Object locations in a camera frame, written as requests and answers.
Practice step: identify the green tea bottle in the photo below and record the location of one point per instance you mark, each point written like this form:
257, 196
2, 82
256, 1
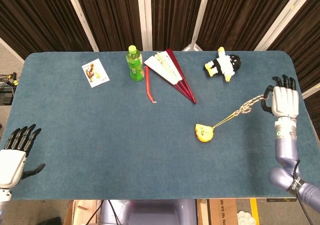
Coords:
135, 63

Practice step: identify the robot torso base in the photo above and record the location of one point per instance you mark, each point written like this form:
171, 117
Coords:
150, 212

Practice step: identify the white flower-shaped object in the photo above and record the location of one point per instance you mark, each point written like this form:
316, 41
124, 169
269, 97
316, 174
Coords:
246, 217

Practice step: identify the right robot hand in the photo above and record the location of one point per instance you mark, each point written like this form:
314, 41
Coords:
283, 98

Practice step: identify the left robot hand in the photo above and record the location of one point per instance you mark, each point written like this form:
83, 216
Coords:
12, 162

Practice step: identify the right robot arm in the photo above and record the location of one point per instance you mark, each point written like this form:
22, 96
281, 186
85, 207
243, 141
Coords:
287, 155

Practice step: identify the playing card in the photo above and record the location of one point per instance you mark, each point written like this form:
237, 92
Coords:
95, 72

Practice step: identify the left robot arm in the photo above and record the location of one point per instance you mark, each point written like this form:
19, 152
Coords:
4, 200

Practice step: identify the red folding fan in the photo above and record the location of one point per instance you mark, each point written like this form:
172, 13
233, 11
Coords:
172, 72

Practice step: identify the black white plush toy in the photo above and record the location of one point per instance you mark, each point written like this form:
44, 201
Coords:
223, 64

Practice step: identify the cardboard box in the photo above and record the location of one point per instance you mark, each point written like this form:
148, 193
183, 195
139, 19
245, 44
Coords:
221, 211

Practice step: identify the white screen foot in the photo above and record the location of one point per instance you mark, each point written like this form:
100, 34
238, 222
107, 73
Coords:
192, 47

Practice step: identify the blue table mat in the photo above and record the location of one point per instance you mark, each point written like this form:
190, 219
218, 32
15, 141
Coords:
125, 147

